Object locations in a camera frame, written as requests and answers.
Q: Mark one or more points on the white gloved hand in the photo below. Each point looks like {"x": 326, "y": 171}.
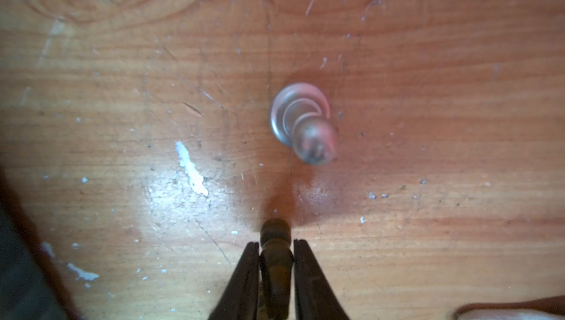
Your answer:
{"x": 508, "y": 314}

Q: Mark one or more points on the teal plastic storage box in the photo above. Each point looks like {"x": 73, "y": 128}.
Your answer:
{"x": 25, "y": 294}

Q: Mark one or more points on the silver chess piece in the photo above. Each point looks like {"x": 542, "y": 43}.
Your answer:
{"x": 300, "y": 118}

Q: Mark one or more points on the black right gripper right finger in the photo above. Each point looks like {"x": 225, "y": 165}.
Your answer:
{"x": 314, "y": 297}

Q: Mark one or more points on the dark bronze chess piece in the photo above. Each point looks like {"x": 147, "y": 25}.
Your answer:
{"x": 276, "y": 264}

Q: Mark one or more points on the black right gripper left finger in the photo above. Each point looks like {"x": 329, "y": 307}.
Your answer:
{"x": 239, "y": 300}

